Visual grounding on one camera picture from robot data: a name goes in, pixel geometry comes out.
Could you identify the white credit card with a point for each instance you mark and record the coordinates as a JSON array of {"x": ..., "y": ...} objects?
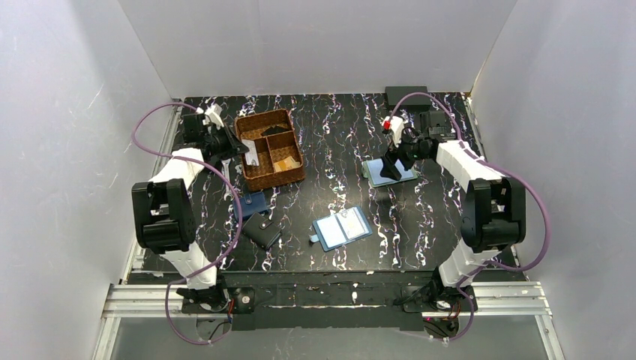
[{"x": 251, "y": 156}]

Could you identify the black snap wallet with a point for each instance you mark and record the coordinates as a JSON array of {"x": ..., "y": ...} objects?
[{"x": 261, "y": 231}]

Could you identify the silver wrench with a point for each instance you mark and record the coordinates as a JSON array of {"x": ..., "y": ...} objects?
[{"x": 227, "y": 195}]

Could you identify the tan item in basket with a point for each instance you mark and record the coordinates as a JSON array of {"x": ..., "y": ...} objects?
[{"x": 288, "y": 163}]

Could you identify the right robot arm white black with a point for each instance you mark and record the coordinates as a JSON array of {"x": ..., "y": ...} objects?
[{"x": 493, "y": 209}]

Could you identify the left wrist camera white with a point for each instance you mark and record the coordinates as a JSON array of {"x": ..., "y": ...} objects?
[{"x": 211, "y": 116}]

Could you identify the black card in basket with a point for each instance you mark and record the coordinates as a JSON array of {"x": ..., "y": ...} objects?
[{"x": 277, "y": 129}]

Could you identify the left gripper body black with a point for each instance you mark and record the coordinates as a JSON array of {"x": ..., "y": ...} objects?
[{"x": 231, "y": 144}]

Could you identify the black box back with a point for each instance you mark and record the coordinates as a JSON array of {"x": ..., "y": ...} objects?
[{"x": 393, "y": 94}]

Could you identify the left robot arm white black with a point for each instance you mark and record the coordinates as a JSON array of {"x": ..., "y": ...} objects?
[{"x": 162, "y": 211}]

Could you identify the teal open card holder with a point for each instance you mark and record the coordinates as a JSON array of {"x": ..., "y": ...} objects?
[{"x": 379, "y": 175}]

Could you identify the brown wicker divided basket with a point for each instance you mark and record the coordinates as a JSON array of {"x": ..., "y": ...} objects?
[{"x": 270, "y": 149}]

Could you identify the blue card holder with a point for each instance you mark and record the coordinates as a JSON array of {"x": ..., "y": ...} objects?
[{"x": 339, "y": 229}]

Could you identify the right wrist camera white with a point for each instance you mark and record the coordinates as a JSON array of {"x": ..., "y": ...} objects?
[{"x": 393, "y": 126}]

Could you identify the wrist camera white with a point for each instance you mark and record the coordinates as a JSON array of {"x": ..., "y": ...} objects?
[
  {"x": 211, "y": 116},
  {"x": 393, "y": 126}
]

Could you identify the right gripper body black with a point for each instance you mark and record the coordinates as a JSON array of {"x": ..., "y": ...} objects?
[{"x": 397, "y": 153}]

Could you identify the dark blue pouch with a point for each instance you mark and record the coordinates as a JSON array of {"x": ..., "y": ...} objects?
[{"x": 251, "y": 204}]

